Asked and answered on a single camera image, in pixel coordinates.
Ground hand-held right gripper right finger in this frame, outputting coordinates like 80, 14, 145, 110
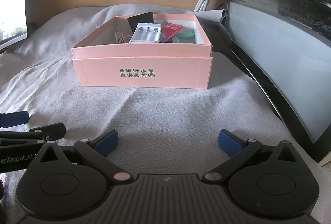
202, 129, 297, 184

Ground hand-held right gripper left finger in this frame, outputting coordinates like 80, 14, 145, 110
39, 129, 133, 184

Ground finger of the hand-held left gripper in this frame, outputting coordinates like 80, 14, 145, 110
0, 110, 30, 128
0, 122, 66, 146

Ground pink cardboard box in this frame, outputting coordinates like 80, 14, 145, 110
72, 13, 214, 89

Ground clear plastic bag black parts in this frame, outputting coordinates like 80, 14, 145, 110
113, 31, 133, 44

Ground white battery charger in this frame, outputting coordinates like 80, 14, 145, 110
129, 23, 163, 44

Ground teal plastic clip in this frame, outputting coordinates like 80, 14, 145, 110
172, 32, 196, 44

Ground white cloth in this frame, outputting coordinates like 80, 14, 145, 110
0, 5, 331, 224

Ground computer case glass panel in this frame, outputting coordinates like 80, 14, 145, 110
224, 0, 331, 163

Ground red packet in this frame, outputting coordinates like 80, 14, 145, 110
160, 23, 185, 42

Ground grey cloth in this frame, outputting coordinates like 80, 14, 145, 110
195, 9, 233, 43

